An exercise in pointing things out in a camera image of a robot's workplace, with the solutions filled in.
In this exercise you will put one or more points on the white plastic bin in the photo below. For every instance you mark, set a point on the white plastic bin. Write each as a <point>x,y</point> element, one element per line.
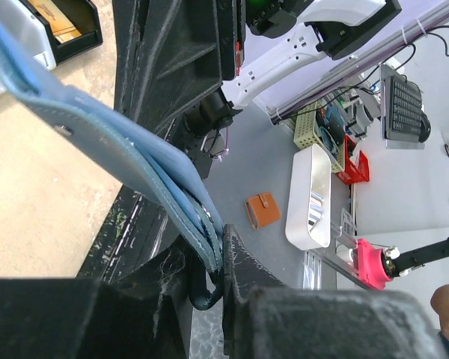
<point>308,221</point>

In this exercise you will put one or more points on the black and white organizer tray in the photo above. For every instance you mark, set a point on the black and white organizer tray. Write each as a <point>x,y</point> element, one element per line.
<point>28,48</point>

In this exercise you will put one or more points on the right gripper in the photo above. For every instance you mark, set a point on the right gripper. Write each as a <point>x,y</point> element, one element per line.
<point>168,56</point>

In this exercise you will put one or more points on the red plastic basket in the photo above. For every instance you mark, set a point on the red plastic basket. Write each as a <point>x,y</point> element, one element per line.
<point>354,163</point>

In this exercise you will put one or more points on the brown leather wallet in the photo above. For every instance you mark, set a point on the brown leather wallet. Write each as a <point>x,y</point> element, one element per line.
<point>262,210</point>

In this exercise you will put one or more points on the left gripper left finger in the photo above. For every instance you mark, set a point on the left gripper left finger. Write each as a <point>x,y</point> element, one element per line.
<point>146,314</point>

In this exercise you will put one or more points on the beige perforated basket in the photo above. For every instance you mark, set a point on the beige perforated basket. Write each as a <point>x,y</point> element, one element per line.
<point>307,132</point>

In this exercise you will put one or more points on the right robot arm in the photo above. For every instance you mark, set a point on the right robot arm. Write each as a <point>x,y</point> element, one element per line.
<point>283,37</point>

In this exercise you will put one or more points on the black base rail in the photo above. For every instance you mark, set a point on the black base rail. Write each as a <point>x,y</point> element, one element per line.
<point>136,229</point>

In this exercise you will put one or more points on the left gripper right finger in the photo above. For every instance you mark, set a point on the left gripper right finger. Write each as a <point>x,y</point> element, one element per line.
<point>264,318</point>

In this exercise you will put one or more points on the black keyboard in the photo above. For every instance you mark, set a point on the black keyboard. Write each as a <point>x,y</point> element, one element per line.
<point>402,114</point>

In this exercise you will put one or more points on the blue card holder wallet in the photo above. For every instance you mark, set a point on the blue card holder wallet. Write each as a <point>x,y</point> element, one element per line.
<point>133,155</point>

